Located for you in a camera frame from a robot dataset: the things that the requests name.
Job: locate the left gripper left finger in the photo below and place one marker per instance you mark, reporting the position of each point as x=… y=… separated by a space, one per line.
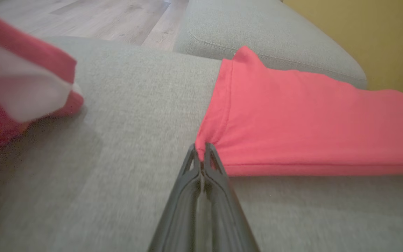
x=182 y=210

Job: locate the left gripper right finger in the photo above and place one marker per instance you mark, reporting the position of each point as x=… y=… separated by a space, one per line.
x=226 y=217

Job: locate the red white basketball jersey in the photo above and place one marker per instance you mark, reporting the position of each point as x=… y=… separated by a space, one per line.
x=310 y=122

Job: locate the grey sofa seat cushion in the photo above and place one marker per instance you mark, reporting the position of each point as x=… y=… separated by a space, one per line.
x=117 y=157

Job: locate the grey seamed sofa cushion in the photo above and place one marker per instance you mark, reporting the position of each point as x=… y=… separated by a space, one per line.
x=257 y=28

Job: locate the yellow upholstered backrest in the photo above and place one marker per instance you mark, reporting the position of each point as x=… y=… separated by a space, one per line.
x=362 y=35

